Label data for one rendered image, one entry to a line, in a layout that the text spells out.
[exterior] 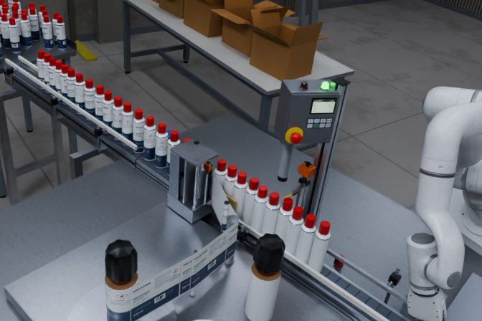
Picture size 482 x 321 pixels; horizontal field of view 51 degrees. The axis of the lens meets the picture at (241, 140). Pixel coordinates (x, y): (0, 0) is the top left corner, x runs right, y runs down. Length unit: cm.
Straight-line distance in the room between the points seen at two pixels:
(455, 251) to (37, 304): 119
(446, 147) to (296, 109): 46
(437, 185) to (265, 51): 214
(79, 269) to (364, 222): 111
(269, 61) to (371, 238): 164
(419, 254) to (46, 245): 123
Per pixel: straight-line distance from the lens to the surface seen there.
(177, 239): 182
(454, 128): 140
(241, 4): 386
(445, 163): 140
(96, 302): 163
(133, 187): 214
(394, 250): 205
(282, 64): 327
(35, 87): 286
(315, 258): 173
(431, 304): 158
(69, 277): 173
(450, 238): 143
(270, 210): 174
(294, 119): 158
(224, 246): 164
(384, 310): 175
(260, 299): 152
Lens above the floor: 212
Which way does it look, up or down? 31 degrees down
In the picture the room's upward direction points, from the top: 7 degrees clockwise
